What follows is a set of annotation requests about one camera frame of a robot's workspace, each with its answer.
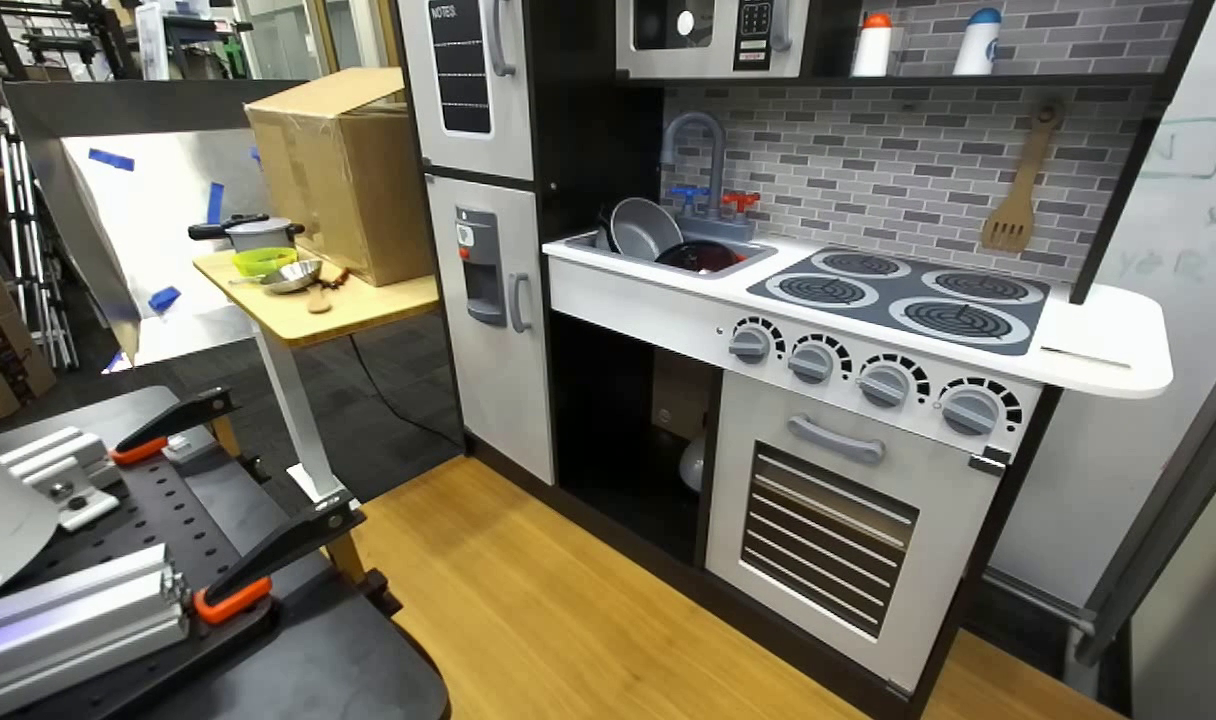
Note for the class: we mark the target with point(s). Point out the white leaning panel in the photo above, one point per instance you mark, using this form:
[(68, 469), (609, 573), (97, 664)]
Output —
[(143, 224)]

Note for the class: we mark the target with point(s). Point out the printed cardboard box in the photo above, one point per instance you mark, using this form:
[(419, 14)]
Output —
[(2, 353)]

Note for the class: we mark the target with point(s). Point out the white bottle orange cap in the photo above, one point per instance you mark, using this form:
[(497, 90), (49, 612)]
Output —
[(873, 45)]

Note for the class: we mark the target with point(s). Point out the white toy oven door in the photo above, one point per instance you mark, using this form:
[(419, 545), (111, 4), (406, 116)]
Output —
[(955, 562)]

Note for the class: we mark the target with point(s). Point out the wooden spatula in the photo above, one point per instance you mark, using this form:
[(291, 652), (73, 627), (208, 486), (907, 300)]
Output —
[(1013, 222)]

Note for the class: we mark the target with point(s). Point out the black four-burner stove top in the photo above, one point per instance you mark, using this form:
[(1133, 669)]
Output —
[(900, 300)]

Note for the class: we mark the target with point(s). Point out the dark red plate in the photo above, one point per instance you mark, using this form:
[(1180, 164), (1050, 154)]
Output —
[(703, 259)]

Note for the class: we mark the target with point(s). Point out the grey stove knob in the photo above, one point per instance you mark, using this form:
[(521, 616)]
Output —
[(970, 411), (885, 386), (815, 362), (751, 347)]

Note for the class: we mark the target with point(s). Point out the large plain cardboard box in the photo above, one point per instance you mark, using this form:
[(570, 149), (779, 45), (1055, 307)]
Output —
[(355, 173)]

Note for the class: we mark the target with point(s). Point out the glossy robot mount table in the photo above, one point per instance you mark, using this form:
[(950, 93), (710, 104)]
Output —
[(343, 664)]

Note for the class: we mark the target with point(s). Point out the silver metal bowl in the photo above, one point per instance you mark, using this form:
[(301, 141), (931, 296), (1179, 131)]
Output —
[(292, 276)]

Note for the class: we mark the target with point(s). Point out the white rounded base cover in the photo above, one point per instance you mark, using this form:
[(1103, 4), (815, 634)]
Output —
[(2, 520)]

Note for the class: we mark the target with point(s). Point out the small brown block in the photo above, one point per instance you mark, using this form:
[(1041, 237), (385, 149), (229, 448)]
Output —
[(333, 273)]

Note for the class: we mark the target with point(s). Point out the small aluminium bracket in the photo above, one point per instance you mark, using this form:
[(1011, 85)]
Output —
[(49, 457)]

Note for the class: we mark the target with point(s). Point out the grey bowl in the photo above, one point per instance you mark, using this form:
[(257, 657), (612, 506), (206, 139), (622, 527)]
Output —
[(643, 228)]

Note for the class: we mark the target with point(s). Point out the wooden desk white leg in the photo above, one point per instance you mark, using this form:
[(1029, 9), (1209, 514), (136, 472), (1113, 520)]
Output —
[(343, 311)]

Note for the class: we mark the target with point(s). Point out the black partition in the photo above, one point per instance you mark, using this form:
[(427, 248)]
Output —
[(129, 104)]

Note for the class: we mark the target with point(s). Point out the dark metal beam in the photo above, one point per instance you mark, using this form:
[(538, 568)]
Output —
[(1170, 514)]

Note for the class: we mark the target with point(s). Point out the blue tape piece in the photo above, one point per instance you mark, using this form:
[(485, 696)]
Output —
[(167, 296), (215, 201), (111, 157)]

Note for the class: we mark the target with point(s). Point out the toy microwave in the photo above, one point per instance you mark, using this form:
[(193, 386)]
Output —
[(712, 59)]

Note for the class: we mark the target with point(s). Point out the white bottle blue cap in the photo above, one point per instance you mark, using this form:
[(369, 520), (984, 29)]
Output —
[(978, 45)]

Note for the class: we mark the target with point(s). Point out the toy kitchen body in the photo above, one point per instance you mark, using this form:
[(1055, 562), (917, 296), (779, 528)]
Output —
[(574, 121)]

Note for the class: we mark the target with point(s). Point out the grey toy faucet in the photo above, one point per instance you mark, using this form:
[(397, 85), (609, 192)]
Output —
[(719, 157)]

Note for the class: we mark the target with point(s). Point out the white chalkboard fridge door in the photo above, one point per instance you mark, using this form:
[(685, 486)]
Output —
[(511, 124)]

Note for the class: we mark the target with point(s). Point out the black orange bar clamp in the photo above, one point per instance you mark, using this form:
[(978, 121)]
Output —
[(269, 562), (171, 421)]

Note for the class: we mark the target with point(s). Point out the black perforated breadboard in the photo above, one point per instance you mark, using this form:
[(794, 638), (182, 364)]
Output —
[(171, 514)]

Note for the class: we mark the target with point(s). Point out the white dispenser fridge door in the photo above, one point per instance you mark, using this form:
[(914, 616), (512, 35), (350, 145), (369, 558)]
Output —
[(492, 386)]

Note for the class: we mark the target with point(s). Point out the white marker-drawn panel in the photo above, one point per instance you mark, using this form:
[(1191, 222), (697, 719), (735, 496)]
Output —
[(1170, 264)]

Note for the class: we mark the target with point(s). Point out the green bowl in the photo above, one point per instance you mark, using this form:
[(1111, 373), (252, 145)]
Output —
[(265, 262)]

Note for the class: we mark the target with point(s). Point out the large aluminium extrusion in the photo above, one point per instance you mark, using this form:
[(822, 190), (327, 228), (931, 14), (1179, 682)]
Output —
[(73, 627)]

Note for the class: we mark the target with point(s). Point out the grey round object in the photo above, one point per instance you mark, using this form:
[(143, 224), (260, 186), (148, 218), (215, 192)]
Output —
[(694, 464)]

